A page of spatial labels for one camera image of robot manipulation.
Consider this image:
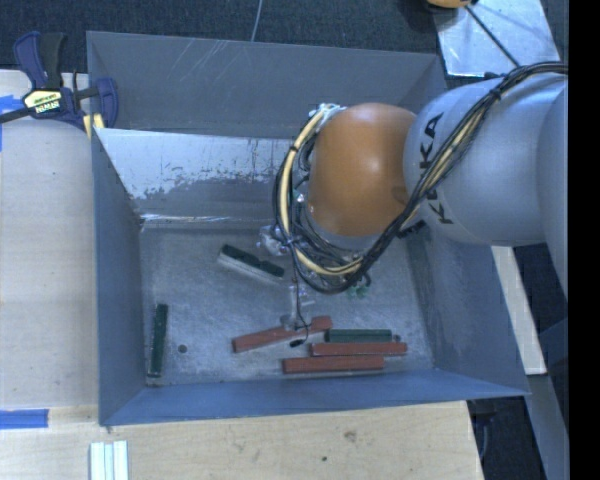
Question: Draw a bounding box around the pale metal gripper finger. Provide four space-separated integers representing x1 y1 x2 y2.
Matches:
279 286 309 331
257 225 288 259

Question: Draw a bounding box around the dark green flat block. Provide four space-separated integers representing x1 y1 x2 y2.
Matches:
216 243 287 283
146 302 170 380
323 328 402 345

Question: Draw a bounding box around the red-brown flat block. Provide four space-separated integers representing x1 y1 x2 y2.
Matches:
280 355 387 376
308 341 409 358
230 315 334 355

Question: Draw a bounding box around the grey metal bin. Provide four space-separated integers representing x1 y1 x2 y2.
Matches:
84 30 533 428

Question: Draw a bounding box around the pale wood flat board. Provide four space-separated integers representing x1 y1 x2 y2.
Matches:
0 113 101 412

